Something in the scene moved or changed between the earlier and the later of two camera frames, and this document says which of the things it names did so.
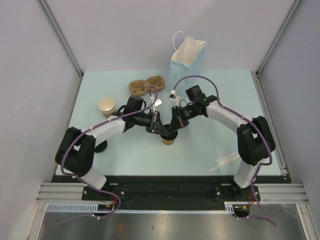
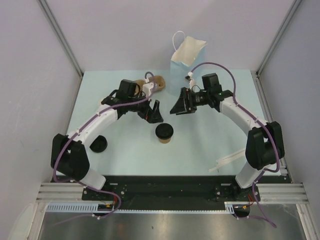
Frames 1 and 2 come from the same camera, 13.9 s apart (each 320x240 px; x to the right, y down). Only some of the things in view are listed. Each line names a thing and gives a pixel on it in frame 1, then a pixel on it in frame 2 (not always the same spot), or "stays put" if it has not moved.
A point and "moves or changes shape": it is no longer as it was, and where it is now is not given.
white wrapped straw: [222, 161] stays put
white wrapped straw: [221, 162] stays put
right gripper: [178, 121] → [185, 104]
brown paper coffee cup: [168, 142] moves or changes shape
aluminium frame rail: [60, 192] stays put
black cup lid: [101, 147] stays put
